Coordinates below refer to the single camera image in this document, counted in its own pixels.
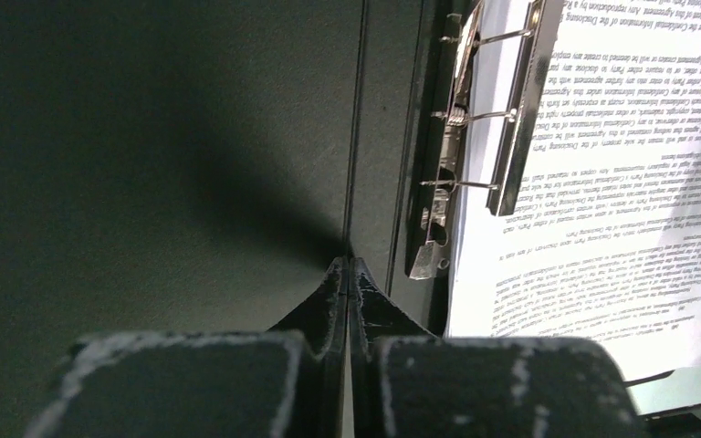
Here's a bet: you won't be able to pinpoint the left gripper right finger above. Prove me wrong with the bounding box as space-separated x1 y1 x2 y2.
349 258 647 437

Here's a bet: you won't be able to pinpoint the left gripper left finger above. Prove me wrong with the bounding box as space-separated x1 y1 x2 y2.
26 257 349 437

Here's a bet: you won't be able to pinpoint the printed white paper sheets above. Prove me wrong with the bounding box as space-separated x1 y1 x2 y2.
445 1 701 381

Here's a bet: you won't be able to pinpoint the red and black folder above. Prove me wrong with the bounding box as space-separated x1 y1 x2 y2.
0 1 446 437

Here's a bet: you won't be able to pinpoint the silver folder clip mechanism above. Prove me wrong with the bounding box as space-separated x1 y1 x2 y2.
405 1 565 280

